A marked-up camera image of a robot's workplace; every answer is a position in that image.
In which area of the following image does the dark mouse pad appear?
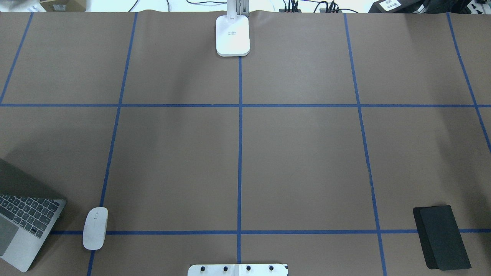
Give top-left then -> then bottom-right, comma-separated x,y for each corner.
412,205 -> 472,271

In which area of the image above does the grey laptop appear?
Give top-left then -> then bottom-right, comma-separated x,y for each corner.
0,160 -> 67,273

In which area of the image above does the white desk lamp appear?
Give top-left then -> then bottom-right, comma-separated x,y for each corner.
216,0 -> 250,57

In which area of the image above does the white computer mouse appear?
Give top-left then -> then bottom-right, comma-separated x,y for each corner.
82,207 -> 108,250

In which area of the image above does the cardboard box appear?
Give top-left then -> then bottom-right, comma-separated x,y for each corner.
40,0 -> 87,12

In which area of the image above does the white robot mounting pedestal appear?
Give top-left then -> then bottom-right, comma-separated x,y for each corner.
187,263 -> 289,276

